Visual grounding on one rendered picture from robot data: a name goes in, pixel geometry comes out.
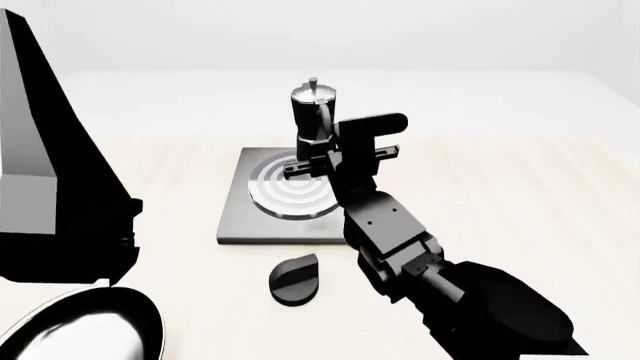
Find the grey flat stove base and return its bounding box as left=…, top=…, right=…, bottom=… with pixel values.
left=217, top=146, right=351, bottom=247

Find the black and silver moka pot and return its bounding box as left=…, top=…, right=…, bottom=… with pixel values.
left=288, top=76, right=338, bottom=166

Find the glossy black frying pan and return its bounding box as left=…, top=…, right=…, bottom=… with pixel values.
left=0, top=285, right=167, bottom=360

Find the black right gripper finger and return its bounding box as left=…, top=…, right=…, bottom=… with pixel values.
left=325, top=144, right=346, bottom=166
left=308, top=156, right=330, bottom=177

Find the black teardrop stove knob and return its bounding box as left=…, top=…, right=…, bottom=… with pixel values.
left=268, top=252, right=322, bottom=308

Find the round ringed stove burner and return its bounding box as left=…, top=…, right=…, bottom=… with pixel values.
left=247, top=150, right=342, bottom=221

